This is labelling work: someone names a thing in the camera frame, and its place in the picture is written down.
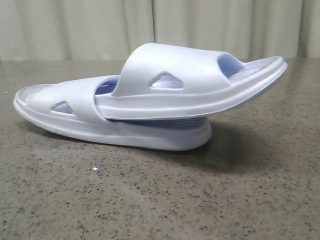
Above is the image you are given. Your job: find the light blue slipper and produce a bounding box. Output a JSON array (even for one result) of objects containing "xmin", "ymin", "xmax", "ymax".
[
  {"xmin": 13, "ymin": 75, "xmax": 212, "ymax": 151},
  {"xmin": 95, "ymin": 43, "xmax": 287, "ymax": 120}
]

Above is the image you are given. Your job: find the pale green curtain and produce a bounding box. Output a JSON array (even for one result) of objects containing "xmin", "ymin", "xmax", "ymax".
[{"xmin": 0, "ymin": 0, "xmax": 320, "ymax": 61}]

